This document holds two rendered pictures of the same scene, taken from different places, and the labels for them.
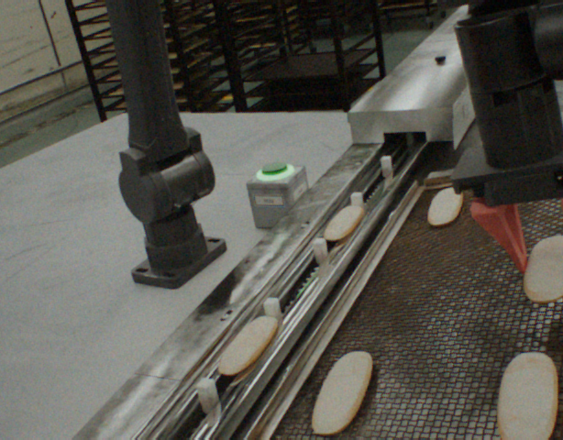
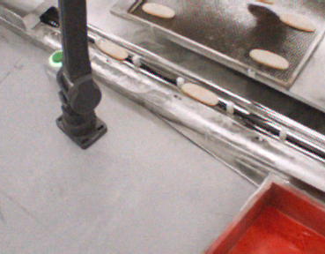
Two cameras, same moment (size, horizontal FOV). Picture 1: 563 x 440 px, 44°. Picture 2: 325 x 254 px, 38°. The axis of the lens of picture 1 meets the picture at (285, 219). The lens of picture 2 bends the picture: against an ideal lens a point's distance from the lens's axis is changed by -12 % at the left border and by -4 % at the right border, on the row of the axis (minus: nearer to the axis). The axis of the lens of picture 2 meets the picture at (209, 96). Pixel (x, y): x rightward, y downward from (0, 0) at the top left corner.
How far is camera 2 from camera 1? 112 cm
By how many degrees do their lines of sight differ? 69
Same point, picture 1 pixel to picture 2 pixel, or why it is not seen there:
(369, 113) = (32, 11)
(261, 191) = not seen: hidden behind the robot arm
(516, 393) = (298, 22)
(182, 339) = (188, 114)
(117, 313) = (116, 156)
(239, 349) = (206, 94)
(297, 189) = not seen: hidden behind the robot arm
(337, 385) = (269, 58)
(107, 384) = (181, 157)
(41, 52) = not seen: outside the picture
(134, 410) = (232, 129)
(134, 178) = (88, 90)
